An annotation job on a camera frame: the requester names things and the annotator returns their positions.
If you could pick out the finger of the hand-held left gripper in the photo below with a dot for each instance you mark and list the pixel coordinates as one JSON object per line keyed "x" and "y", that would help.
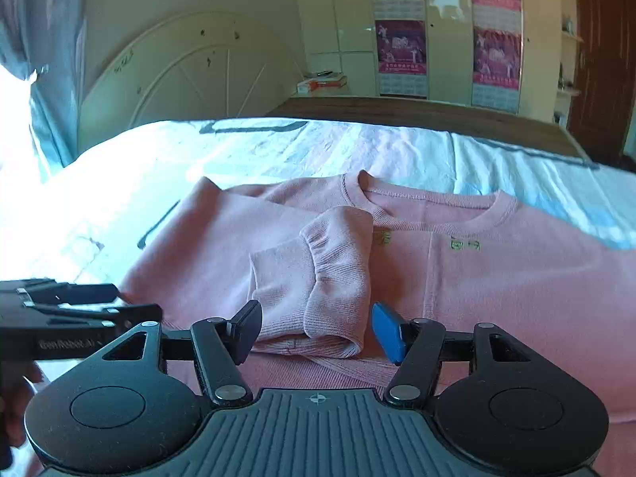
{"x": 129, "y": 314}
{"x": 84, "y": 293}

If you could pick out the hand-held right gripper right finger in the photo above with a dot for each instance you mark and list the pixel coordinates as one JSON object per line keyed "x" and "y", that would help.
{"x": 387, "y": 330}

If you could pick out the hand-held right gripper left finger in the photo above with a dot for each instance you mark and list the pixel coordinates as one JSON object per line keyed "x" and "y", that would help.
{"x": 247, "y": 325}

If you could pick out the pink sweater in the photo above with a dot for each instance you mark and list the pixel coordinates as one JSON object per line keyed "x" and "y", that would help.
{"x": 477, "y": 298}

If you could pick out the person's left hand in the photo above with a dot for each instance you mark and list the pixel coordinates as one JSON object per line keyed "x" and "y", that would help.
{"x": 22, "y": 397}

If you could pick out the printed white bed sheet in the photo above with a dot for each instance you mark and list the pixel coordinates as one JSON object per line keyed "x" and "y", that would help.
{"x": 323, "y": 151}

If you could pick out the wooden bed platform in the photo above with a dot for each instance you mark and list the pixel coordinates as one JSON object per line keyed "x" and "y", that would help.
{"x": 422, "y": 117}

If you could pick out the blue grey curtain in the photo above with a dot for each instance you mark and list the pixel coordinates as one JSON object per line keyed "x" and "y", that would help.
{"x": 49, "y": 74}

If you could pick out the cream arched headboard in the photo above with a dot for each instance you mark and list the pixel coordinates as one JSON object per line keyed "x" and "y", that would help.
{"x": 179, "y": 84}

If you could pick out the white orange cardboard box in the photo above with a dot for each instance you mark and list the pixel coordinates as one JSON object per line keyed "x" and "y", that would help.
{"x": 320, "y": 85}

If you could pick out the dark remote control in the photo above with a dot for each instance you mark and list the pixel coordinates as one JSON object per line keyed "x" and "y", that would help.
{"x": 320, "y": 74}

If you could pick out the cream glossy wardrobe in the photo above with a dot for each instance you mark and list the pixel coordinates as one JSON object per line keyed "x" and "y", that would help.
{"x": 447, "y": 54}

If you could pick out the brown wooden door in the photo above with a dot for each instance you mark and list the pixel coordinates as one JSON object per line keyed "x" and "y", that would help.
{"x": 601, "y": 69}

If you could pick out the cream corner shelf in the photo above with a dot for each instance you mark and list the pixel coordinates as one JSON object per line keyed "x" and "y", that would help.
{"x": 570, "y": 37}

